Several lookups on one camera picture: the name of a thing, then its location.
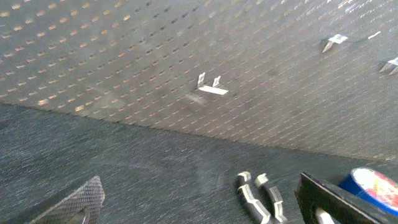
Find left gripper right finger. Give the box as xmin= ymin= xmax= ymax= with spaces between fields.
xmin=294 ymin=172 xmax=398 ymax=224

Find metal hook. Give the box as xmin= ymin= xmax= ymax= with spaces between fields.
xmin=321 ymin=30 xmax=382 ymax=54
xmin=196 ymin=72 xmax=229 ymax=96
xmin=378 ymin=57 xmax=398 ymax=76

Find black pegboard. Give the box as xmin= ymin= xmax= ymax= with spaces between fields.
xmin=0 ymin=0 xmax=398 ymax=162

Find black and white pliers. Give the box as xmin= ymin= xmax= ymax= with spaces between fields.
xmin=235 ymin=170 xmax=289 ymax=224

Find roll of blue tape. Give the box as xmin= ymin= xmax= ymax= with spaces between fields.
xmin=338 ymin=167 xmax=398 ymax=217

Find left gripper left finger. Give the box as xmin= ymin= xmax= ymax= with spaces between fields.
xmin=6 ymin=175 xmax=106 ymax=224

